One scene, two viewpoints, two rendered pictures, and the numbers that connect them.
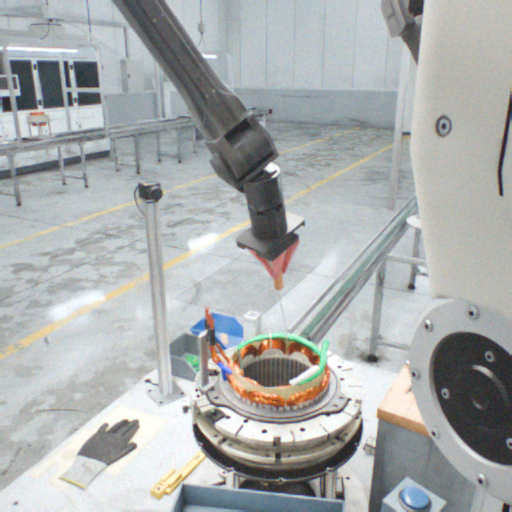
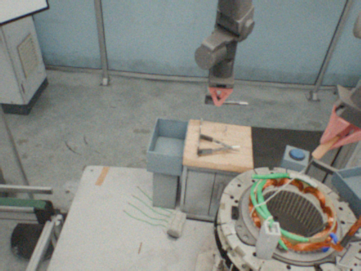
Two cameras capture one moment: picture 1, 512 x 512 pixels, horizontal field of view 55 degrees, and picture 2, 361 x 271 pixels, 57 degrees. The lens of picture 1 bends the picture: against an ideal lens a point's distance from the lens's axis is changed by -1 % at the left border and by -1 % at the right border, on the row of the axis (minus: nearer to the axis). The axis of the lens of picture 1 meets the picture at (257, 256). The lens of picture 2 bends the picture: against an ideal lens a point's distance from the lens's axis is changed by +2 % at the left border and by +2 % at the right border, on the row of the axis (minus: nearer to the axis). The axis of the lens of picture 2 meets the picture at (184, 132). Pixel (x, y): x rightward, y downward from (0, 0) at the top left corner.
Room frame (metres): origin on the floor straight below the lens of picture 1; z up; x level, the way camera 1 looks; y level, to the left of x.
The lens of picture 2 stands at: (1.25, 0.26, 1.72)
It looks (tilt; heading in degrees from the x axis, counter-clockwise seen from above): 40 degrees down; 241
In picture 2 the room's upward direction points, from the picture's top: 5 degrees clockwise
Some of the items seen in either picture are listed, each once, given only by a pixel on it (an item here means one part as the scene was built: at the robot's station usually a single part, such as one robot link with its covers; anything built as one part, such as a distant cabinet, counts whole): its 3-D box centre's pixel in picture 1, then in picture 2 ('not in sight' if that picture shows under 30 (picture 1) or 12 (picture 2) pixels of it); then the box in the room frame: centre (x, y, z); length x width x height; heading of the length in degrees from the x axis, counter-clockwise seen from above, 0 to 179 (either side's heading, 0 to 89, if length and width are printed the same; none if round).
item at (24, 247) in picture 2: not in sight; (44, 232); (1.40, -1.03, 0.01); 0.34 x 0.34 x 0.02
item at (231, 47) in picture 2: not in sight; (224, 46); (0.79, -0.40, 1.36); 0.07 x 0.06 x 0.07; 25
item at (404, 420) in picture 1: (441, 401); (218, 144); (0.79, -0.36, 1.05); 0.20 x 0.19 x 0.02; 148
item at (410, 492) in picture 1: (415, 497); (297, 153); (0.57, -0.24, 1.04); 0.04 x 0.04 x 0.01
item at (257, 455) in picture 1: (250, 450); not in sight; (0.65, 0.01, 1.05); 0.09 x 0.04 x 0.01; 57
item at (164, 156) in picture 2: not in sight; (167, 167); (0.92, -0.44, 0.92); 0.17 x 0.11 x 0.28; 58
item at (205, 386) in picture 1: (205, 363); (351, 249); (0.77, 0.09, 1.15); 0.03 x 0.02 x 0.12; 139
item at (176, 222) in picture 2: (382, 447); (176, 223); (0.94, -0.30, 0.80); 0.10 x 0.05 x 0.04; 47
